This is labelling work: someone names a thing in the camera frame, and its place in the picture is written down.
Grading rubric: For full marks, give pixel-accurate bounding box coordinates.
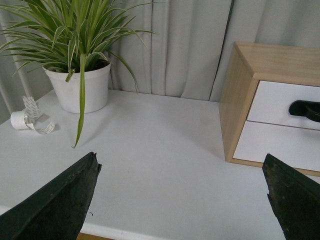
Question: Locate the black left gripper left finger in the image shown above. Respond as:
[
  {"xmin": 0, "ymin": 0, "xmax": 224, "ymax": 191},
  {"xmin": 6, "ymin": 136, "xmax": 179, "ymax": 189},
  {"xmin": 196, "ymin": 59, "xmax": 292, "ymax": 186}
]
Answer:
[{"xmin": 0, "ymin": 152, "xmax": 102, "ymax": 240}]

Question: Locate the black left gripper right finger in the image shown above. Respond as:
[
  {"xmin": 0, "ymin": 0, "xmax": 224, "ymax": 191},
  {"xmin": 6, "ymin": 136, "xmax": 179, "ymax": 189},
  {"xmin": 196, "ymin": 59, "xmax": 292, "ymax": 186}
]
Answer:
[{"xmin": 262, "ymin": 153, "xmax": 320, "ymax": 240}]

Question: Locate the black drawer handle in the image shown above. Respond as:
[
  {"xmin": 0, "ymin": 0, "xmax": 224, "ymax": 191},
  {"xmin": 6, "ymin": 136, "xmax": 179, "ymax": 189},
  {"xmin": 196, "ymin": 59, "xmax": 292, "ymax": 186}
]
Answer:
[{"xmin": 288, "ymin": 100, "xmax": 320, "ymax": 123}]

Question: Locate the wooden drawer cabinet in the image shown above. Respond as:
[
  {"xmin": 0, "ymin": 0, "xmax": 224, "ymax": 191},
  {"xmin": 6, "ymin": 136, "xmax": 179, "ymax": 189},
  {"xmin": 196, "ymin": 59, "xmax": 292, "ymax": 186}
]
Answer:
[{"xmin": 219, "ymin": 42, "xmax": 320, "ymax": 176}]

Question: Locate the white adhesive tape strip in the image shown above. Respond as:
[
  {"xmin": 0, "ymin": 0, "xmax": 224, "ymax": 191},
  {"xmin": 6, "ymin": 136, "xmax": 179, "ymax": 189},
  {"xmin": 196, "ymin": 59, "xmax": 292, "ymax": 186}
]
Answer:
[{"xmin": 10, "ymin": 96, "xmax": 55, "ymax": 135}]

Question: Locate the white plant pot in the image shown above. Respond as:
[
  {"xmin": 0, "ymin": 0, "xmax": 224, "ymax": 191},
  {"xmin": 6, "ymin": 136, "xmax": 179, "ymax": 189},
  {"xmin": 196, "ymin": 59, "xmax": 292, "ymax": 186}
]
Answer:
[{"xmin": 41, "ymin": 57, "xmax": 112, "ymax": 114}]

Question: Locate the green spider plant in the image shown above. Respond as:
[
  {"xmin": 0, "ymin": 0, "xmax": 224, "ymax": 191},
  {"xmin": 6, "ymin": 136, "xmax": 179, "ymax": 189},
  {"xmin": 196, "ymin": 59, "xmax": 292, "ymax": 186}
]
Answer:
[{"xmin": 0, "ymin": 0, "xmax": 150, "ymax": 136}]

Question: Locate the grey curtain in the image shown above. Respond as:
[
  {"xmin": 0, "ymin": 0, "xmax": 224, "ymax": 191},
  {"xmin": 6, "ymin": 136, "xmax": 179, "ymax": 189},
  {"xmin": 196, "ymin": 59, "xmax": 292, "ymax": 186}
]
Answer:
[{"xmin": 0, "ymin": 0, "xmax": 320, "ymax": 103}]

